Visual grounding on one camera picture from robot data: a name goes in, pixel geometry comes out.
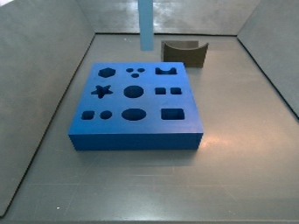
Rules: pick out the blue shape-sorting block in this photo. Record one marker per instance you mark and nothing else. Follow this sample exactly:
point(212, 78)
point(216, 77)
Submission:
point(136, 107)

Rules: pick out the black curved holder stand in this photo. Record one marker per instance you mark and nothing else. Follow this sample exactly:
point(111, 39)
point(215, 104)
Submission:
point(186, 51)

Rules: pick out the light blue square-circle peg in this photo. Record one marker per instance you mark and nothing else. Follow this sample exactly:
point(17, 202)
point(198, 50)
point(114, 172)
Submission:
point(146, 24)

